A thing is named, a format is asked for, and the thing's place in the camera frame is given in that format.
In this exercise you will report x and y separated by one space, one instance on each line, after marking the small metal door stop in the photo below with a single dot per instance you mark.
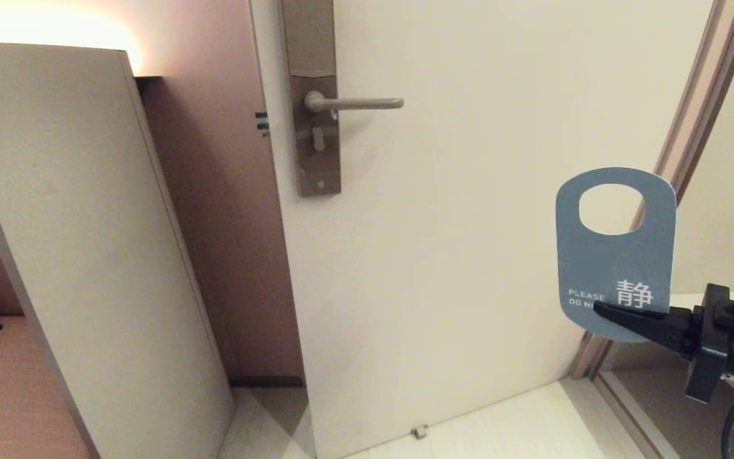
419 433

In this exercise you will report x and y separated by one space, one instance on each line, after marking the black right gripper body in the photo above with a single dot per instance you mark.
711 338

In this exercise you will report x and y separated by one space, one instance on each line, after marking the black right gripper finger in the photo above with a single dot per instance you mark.
654 325

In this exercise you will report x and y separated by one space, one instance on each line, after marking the dark baseboard strip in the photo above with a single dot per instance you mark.
265 382

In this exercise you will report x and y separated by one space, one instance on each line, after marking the beige partition panel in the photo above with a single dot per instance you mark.
86 223

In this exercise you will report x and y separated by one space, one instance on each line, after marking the white shelf board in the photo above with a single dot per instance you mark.
685 299

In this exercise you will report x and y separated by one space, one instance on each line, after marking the cream door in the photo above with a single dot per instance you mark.
469 255

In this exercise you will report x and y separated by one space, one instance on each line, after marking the blue do-not-disturb door hanger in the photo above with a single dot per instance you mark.
615 268

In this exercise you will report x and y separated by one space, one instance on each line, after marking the brown metal lock plate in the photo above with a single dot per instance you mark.
309 38

